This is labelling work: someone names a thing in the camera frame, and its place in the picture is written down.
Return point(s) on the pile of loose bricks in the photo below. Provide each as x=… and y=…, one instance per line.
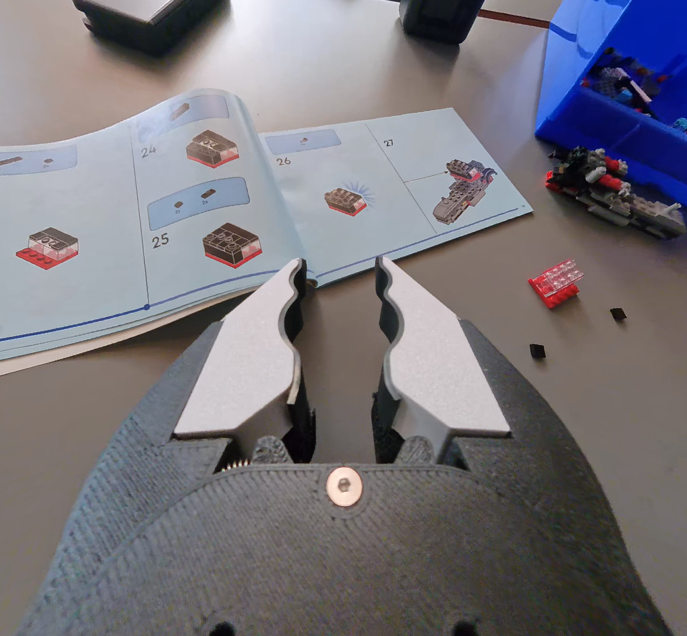
x=628, y=88

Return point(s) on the light blue instruction booklet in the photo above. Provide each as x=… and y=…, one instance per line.
x=80, y=201

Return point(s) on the red and clear brick assembly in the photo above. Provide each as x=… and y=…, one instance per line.
x=555, y=284

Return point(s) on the grey desk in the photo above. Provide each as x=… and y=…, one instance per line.
x=375, y=72

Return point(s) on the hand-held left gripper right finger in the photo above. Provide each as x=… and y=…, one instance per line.
x=440, y=378

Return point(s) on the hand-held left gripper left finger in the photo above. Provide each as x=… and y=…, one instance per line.
x=241, y=373

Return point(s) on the partly built brick model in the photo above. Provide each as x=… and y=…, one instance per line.
x=606, y=185

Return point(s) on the small black brick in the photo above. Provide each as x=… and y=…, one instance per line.
x=618, y=314
x=537, y=351

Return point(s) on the blue plastic storage bin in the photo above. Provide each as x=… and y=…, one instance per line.
x=596, y=29

